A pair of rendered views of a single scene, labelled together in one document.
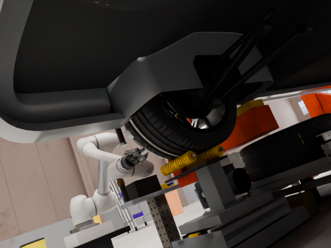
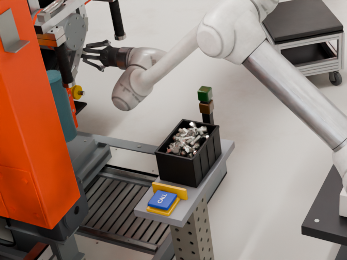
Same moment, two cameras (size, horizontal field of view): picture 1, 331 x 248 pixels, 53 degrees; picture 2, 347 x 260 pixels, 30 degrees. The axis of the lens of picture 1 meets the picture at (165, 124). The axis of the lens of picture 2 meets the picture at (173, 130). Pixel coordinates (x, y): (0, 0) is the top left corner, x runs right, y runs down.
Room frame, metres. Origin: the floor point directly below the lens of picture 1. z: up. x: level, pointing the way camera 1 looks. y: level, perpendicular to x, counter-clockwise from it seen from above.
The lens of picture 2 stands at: (4.02, -0.25, 1.77)
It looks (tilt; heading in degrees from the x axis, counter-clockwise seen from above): 34 degrees down; 162
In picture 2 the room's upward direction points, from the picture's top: 9 degrees counter-clockwise
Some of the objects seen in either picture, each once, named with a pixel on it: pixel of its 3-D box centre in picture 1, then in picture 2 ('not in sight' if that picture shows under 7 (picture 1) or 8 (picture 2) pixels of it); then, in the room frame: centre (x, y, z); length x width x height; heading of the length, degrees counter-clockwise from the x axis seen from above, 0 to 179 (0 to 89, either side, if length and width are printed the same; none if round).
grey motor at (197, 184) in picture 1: (231, 194); (33, 211); (2.08, -0.22, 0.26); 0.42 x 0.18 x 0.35; 41
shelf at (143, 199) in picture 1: (151, 196); (187, 176); (2.41, 0.29, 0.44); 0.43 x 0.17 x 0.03; 131
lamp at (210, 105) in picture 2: (120, 182); (206, 106); (2.28, 0.43, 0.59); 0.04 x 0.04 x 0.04; 41
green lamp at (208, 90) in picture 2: not in sight; (204, 93); (2.28, 0.43, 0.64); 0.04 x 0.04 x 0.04; 41
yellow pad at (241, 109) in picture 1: (248, 108); not in sight; (2.04, -0.52, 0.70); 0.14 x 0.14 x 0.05; 41
